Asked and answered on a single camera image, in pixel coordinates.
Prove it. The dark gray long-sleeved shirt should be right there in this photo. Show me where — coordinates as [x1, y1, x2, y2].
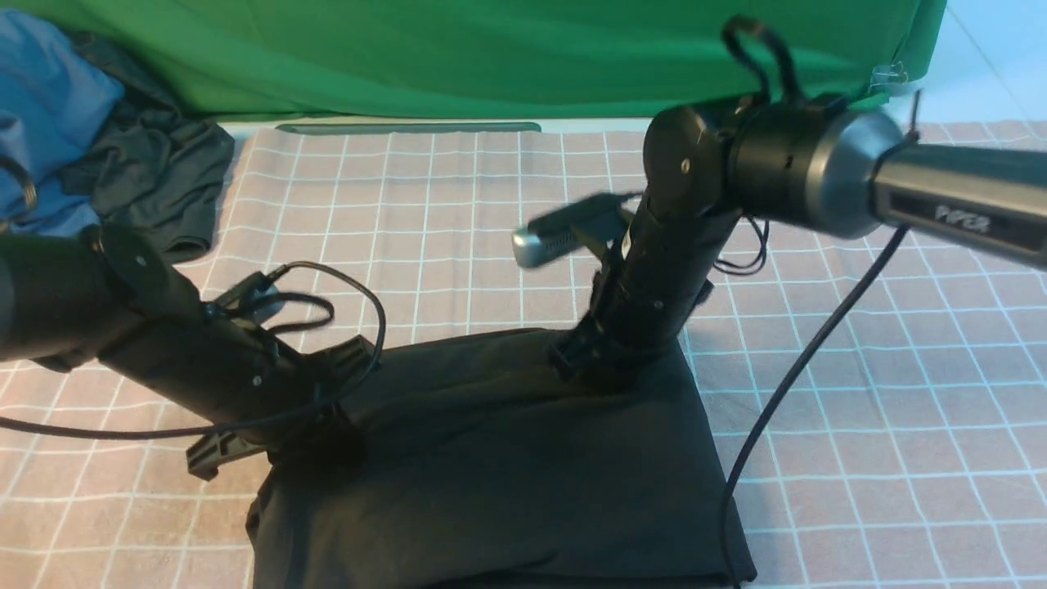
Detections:
[247, 329, 728, 588]

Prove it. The dark crumpled garment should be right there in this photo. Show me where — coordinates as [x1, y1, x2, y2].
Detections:
[57, 31, 236, 263]

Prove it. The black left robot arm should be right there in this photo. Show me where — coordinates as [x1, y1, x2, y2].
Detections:
[1, 224, 386, 481]

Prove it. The clear binder clip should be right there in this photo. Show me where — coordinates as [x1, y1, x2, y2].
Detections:
[868, 61, 910, 96]

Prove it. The blue garment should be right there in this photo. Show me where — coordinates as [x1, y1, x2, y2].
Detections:
[1, 8, 124, 237]

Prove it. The pink checkered tablecloth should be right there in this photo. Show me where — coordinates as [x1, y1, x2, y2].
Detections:
[1, 129, 1046, 588]

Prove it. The green backdrop cloth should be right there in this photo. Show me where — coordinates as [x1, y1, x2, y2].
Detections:
[2, 1, 946, 119]

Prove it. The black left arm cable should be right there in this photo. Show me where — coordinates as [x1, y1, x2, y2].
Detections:
[0, 260, 388, 441]

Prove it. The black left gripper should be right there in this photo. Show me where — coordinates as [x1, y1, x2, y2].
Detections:
[186, 335, 380, 481]

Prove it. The green ruler strip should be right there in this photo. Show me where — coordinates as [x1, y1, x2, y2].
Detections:
[274, 122, 542, 137]

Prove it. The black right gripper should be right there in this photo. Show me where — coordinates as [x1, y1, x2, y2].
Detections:
[547, 316, 681, 390]

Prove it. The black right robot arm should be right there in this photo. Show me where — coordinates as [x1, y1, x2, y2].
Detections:
[514, 15, 1045, 380]

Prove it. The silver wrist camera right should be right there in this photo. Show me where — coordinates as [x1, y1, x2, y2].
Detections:
[511, 191, 642, 269]

